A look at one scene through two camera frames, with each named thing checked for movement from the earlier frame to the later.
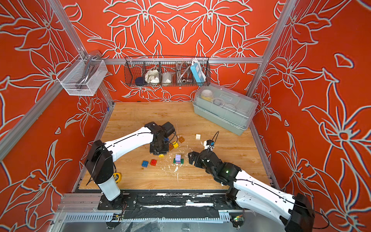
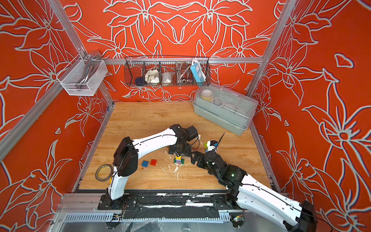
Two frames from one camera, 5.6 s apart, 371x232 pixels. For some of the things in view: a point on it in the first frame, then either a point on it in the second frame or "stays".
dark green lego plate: [182, 161] stays
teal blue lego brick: [145, 164] stays
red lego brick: [153, 162] stays
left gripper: [154, 150] -> [174, 151]
